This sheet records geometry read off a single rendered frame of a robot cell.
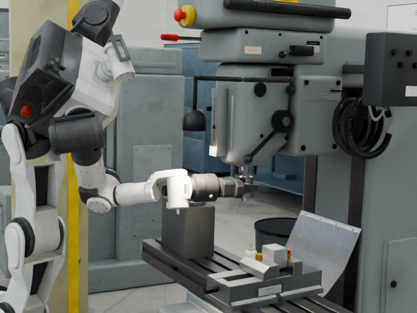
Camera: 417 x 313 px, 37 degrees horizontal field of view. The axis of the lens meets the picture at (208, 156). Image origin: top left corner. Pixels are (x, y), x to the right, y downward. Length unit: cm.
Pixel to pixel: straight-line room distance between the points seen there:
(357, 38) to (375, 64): 29
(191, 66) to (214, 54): 764
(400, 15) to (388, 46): 545
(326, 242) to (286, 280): 38
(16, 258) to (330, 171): 113
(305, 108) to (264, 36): 27
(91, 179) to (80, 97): 25
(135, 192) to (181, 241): 36
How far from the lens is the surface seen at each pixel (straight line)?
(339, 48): 209
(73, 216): 366
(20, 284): 232
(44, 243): 225
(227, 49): 189
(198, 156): 941
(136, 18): 1170
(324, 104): 204
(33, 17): 351
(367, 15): 766
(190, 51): 962
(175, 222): 231
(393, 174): 219
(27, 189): 221
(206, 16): 182
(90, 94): 190
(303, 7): 192
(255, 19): 186
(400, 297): 232
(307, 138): 201
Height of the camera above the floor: 160
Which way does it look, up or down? 8 degrees down
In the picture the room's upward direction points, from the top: 2 degrees clockwise
